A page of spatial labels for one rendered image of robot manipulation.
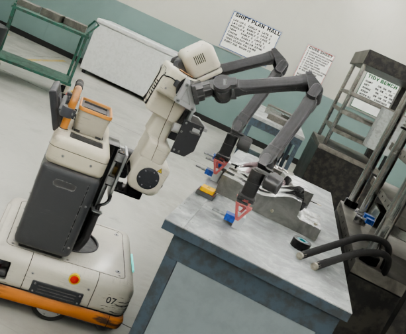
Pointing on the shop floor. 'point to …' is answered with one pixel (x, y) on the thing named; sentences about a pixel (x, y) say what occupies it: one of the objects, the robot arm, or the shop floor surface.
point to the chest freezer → (124, 57)
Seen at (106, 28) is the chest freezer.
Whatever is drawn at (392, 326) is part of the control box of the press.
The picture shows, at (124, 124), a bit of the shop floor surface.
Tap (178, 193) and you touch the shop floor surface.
